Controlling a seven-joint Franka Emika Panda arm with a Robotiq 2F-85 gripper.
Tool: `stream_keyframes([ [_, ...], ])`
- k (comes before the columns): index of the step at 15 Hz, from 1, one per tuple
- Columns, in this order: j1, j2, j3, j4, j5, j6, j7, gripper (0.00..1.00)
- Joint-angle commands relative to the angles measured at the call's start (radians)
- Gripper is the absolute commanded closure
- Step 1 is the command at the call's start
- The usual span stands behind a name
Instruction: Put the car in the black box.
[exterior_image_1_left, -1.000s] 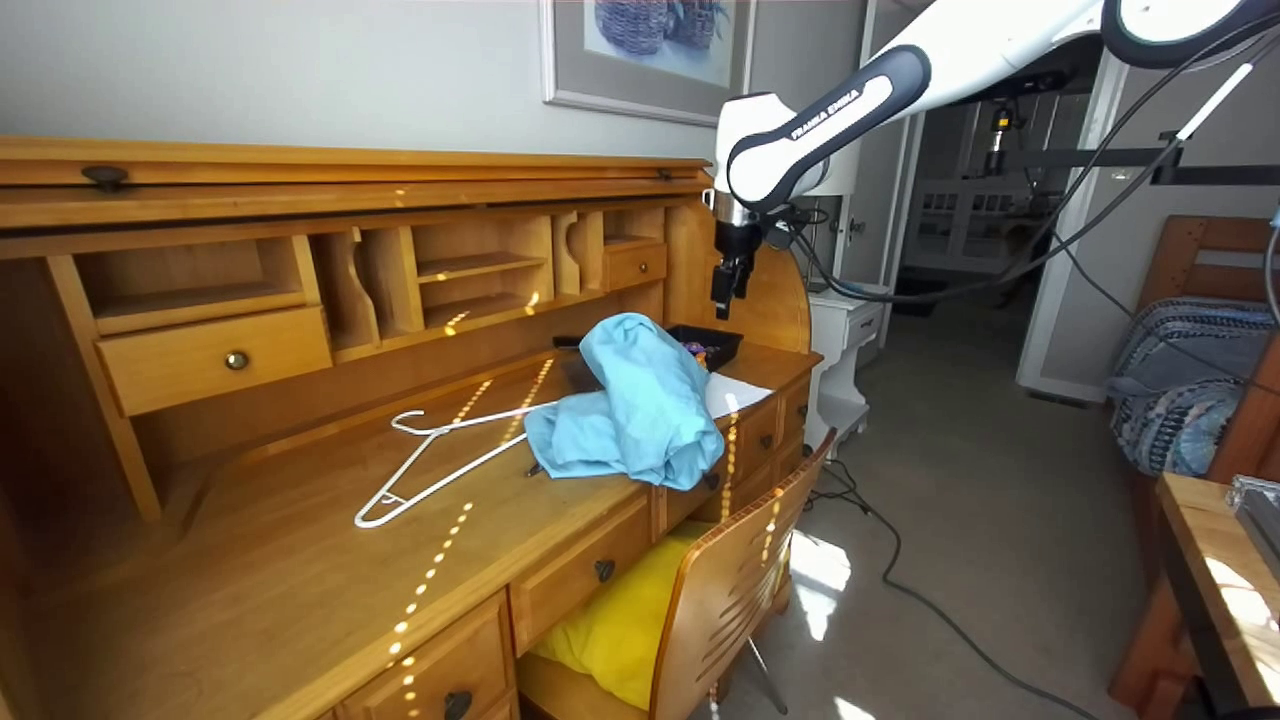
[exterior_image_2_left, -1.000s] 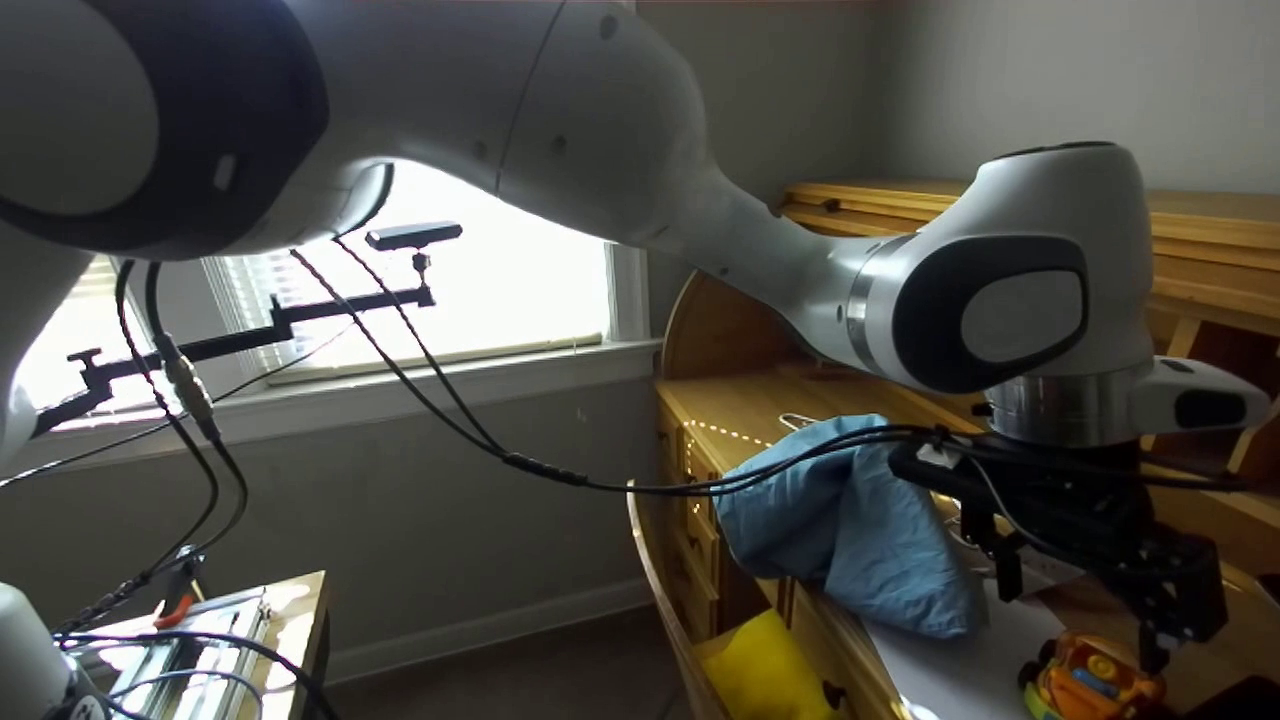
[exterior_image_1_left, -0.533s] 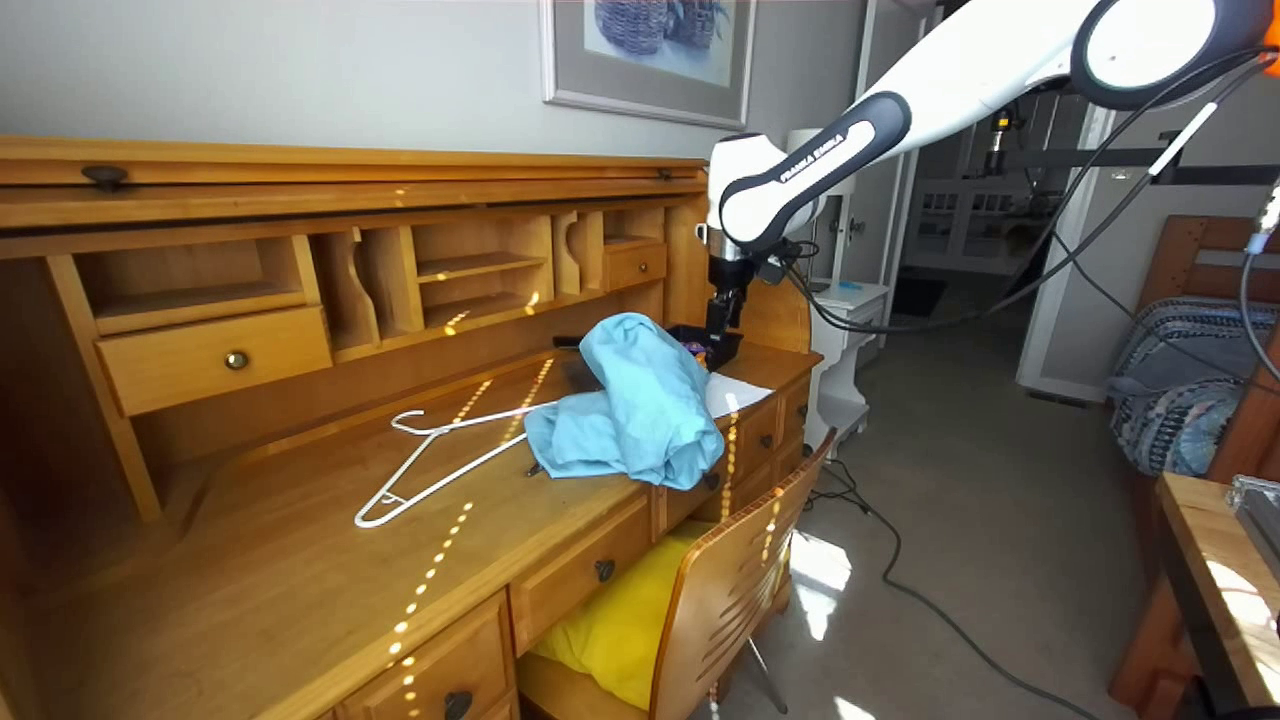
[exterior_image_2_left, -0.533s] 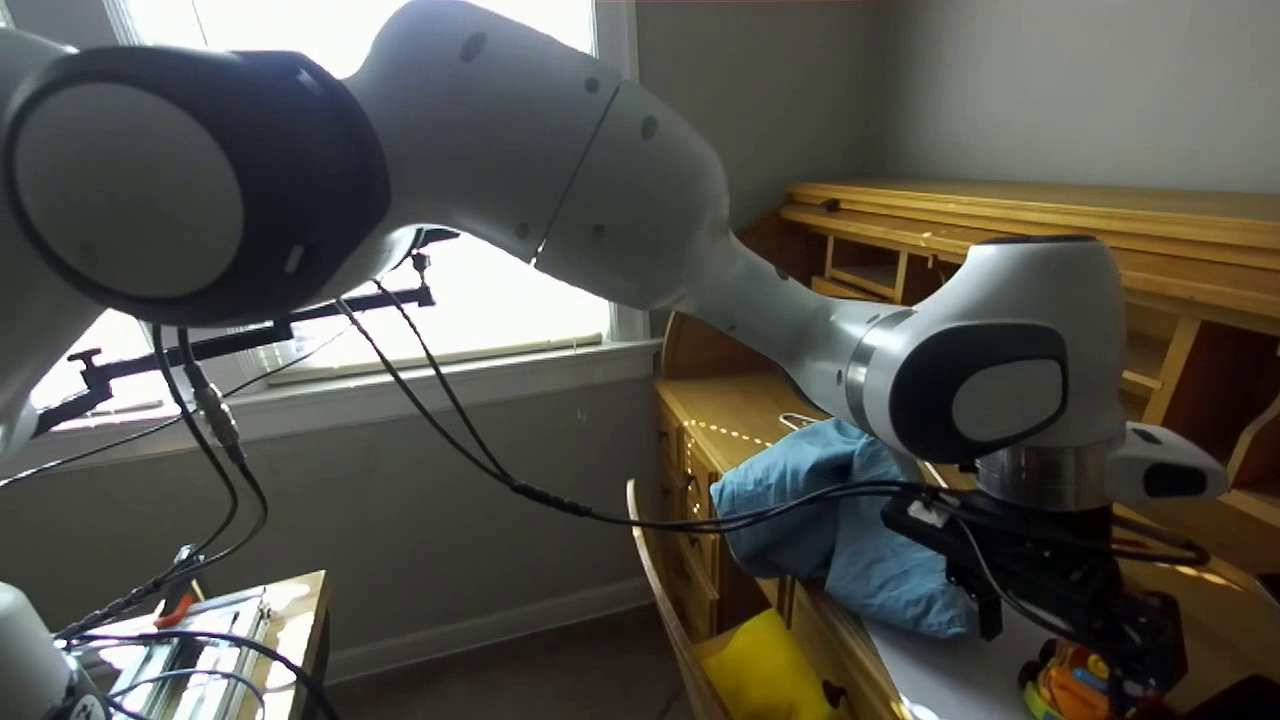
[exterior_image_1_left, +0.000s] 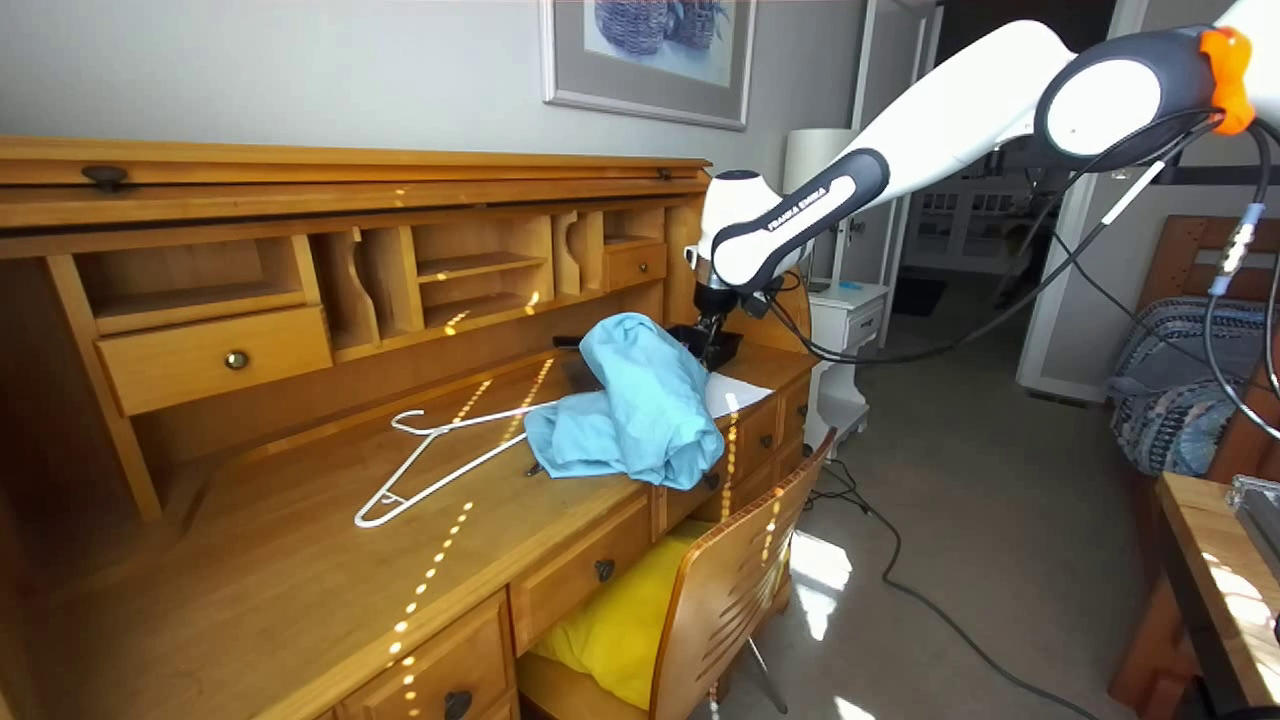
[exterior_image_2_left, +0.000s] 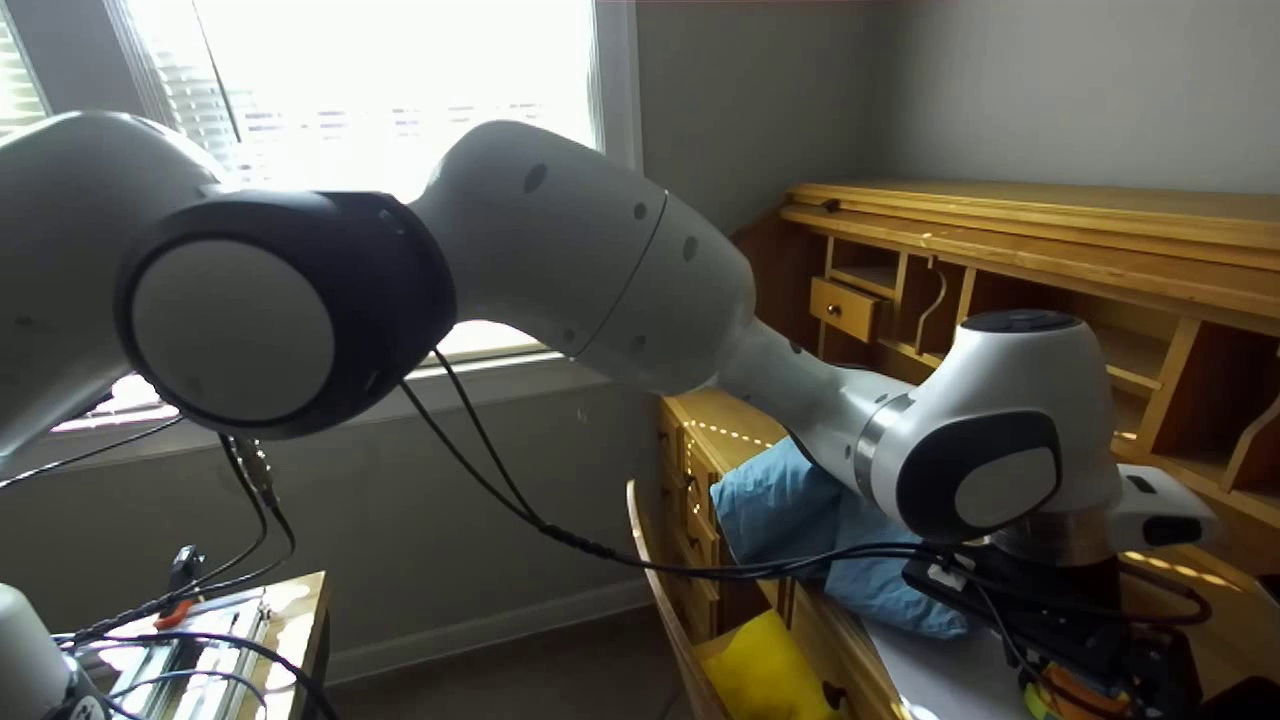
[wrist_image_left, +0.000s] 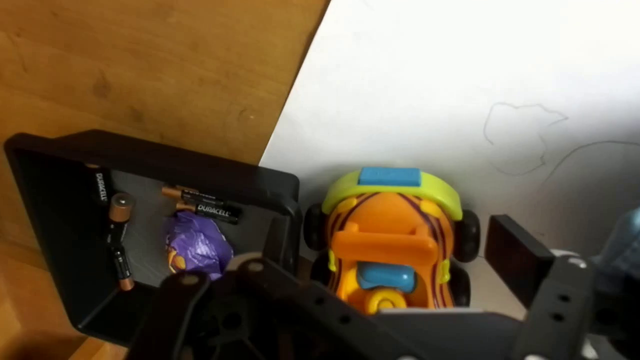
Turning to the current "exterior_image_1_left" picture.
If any white wire hanger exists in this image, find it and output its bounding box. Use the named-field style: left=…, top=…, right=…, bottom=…
left=348, top=375, right=563, bottom=535

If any white lamp shade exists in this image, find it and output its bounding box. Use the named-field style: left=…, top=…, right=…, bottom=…
left=780, top=124, right=861, bottom=199

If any white nightstand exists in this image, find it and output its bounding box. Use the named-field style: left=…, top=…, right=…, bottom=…
left=802, top=277, right=895, bottom=452

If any photo collage board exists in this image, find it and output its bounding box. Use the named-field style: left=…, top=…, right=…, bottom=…
left=917, top=167, right=1061, bottom=280

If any wooden chair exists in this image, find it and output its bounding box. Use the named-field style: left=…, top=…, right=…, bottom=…
left=517, top=431, right=842, bottom=720

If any grey power strip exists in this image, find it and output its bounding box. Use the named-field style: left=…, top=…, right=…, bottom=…
left=1223, top=471, right=1280, bottom=579

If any striped grey blue blanket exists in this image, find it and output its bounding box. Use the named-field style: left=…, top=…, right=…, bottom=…
left=1105, top=294, right=1280, bottom=478

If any framed wall picture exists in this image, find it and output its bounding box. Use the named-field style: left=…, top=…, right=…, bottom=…
left=538, top=0, right=761, bottom=135

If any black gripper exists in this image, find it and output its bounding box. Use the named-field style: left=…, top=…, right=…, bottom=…
left=678, top=268, right=747, bottom=373

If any wooden drawer with brass knob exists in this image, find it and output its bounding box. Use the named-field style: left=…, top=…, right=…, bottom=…
left=98, top=299, right=336, bottom=420

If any wooden drawer with dark handle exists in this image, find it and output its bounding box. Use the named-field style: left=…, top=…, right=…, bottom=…
left=510, top=493, right=662, bottom=658
left=329, top=587, right=525, bottom=720
left=723, top=388, right=792, bottom=471

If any white closet door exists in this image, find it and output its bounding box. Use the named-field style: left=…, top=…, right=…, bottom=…
left=852, top=0, right=943, bottom=292

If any blue cloth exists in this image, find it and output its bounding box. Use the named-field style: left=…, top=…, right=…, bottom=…
left=520, top=307, right=731, bottom=494

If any white paper sheet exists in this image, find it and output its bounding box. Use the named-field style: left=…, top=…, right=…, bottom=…
left=699, top=366, right=777, bottom=420

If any wooden rolltop desk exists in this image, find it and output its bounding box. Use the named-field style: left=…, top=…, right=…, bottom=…
left=0, top=135, right=820, bottom=720

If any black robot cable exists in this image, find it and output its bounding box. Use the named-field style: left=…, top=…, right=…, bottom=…
left=765, top=124, right=1223, bottom=373

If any black floor cable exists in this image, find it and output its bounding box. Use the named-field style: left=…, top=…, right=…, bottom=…
left=809, top=456, right=1072, bottom=720

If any orange clamp on arm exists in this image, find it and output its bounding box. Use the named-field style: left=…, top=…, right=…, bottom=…
left=1191, top=24, right=1261, bottom=138

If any yellow seat cushion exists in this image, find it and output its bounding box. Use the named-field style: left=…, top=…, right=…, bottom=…
left=531, top=522, right=714, bottom=717

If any white open door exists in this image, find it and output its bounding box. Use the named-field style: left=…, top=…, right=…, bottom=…
left=1018, top=0, right=1168, bottom=408

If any black cable with grey connector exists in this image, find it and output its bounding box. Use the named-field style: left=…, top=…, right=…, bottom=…
left=1196, top=124, right=1280, bottom=449

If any wooden bed headboard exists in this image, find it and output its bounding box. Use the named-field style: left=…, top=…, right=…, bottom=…
left=1145, top=210, right=1280, bottom=489

